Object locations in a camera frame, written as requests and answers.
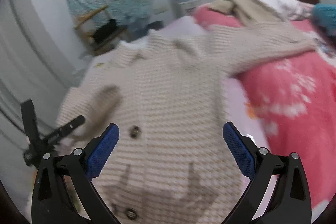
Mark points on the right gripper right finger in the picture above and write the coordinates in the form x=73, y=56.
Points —
x=290, y=201

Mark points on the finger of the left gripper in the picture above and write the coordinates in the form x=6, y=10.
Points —
x=57, y=135

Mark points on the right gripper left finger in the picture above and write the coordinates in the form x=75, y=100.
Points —
x=51, y=202

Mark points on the beige white houndstooth coat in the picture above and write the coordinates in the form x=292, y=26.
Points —
x=224, y=51

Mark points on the white curtain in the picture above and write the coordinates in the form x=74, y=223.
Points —
x=32, y=67

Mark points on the wooden chair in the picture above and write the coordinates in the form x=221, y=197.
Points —
x=87, y=24

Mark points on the black cloth on chair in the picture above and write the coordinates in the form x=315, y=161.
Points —
x=105, y=31

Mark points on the pink floral blanket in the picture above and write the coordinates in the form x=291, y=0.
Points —
x=289, y=106

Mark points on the white water dispenser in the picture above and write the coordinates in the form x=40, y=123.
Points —
x=185, y=8

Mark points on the teal garment on bed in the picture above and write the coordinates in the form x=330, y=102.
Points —
x=325, y=16

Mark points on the beige garment on bed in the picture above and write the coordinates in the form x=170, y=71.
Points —
x=247, y=11

